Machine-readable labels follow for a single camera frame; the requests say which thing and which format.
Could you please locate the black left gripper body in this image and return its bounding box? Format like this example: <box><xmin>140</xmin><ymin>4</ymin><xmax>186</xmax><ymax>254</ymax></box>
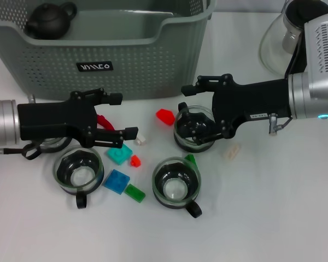
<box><xmin>17</xmin><ymin>92</ymin><xmax>99</xmax><ymax>147</ymax></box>

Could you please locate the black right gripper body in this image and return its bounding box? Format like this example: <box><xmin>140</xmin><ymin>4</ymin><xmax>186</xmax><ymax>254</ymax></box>
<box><xmin>212</xmin><ymin>78</ymin><xmax>292</xmax><ymax>140</ymax></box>

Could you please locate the glass teacup black handle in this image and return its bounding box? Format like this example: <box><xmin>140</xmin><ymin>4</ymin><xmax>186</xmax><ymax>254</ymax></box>
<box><xmin>21</xmin><ymin>136</ymin><xmax>72</xmax><ymax>160</ymax></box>
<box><xmin>152</xmin><ymin>157</ymin><xmax>203</xmax><ymax>219</ymax></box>
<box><xmin>53</xmin><ymin>146</ymin><xmax>104</xmax><ymax>210</ymax></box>
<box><xmin>173</xmin><ymin>102</ymin><xmax>216</xmax><ymax>152</ymax></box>

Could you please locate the dark red curved block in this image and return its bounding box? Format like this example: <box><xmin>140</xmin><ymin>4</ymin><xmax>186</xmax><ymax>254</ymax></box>
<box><xmin>97</xmin><ymin>114</ymin><xmax>116</xmax><ymax>132</ymax></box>

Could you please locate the large red toy block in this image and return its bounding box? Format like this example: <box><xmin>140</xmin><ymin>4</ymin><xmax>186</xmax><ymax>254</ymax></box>
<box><xmin>155</xmin><ymin>108</ymin><xmax>176</xmax><ymax>126</ymax></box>

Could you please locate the grey-green perforated storage bin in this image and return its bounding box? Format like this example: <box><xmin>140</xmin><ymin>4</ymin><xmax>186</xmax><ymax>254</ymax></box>
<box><xmin>0</xmin><ymin>0</ymin><xmax>218</xmax><ymax>100</ymax></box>

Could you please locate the teal square toy brick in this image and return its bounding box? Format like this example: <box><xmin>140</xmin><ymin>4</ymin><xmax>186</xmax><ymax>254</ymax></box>
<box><xmin>107</xmin><ymin>144</ymin><xmax>133</xmax><ymax>166</ymax></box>

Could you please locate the thick green toy brick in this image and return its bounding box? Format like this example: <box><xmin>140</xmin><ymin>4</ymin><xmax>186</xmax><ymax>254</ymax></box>
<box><xmin>184</xmin><ymin>154</ymin><xmax>199</xmax><ymax>167</ymax></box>

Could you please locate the beige toy brick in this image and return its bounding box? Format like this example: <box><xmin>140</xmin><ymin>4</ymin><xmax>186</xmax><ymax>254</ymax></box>
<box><xmin>222</xmin><ymin>144</ymin><xmax>242</xmax><ymax>162</ymax></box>

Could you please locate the blue square toy brick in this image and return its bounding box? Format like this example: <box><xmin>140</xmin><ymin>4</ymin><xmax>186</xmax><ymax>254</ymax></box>
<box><xmin>103</xmin><ymin>169</ymin><xmax>131</xmax><ymax>195</ymax></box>

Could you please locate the flat green toy brick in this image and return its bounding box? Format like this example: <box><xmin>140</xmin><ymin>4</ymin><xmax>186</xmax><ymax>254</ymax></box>
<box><xmin>125</xmin><ymin>183</ymin><xmax>146</xmax><ymax>204</ymax></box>

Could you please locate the dark clay teapot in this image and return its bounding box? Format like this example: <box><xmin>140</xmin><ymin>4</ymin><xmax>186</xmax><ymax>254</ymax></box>
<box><xmin>24</xmin><ymin>2</ymin><xmax>78</xmax><ymax>39</ymax></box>

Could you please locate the right wrist cable with connector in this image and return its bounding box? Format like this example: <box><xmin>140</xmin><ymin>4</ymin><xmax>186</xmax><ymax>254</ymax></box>
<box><xmin>268</xmin><ymin>112</ymin><xmax>294</xmax><ymax>136</ymax></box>

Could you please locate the wrist cable with connector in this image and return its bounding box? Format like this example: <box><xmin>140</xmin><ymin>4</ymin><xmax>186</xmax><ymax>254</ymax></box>
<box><xmin>268</xmin><ymin>112</ymin><xmax>294</xmax><ymax>136</ymax></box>
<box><xmin>0</xmin><ymin>141</ymin><xmax>25</xmax><ymax>160</ymax></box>

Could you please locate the left wrist cable with connector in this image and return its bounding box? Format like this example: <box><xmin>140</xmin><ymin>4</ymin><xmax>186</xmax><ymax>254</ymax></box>
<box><xmin>0</xmin><ymin>141</ymin><xmax>25</xmax><ymax>160</ymax></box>

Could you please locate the glass pitcher black handle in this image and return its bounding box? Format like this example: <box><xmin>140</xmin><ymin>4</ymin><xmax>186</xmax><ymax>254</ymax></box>
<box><xmin>259</xmin><ymin>0</ymin><xmax>328</xmax><ymax>77</ymax></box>

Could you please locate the right wrist camera housing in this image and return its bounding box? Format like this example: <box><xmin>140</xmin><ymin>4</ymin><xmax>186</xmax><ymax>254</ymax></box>
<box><xmin>303</xmin><ymin>10</ymin><xmax>328</xmax><ymax>82</ymax></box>

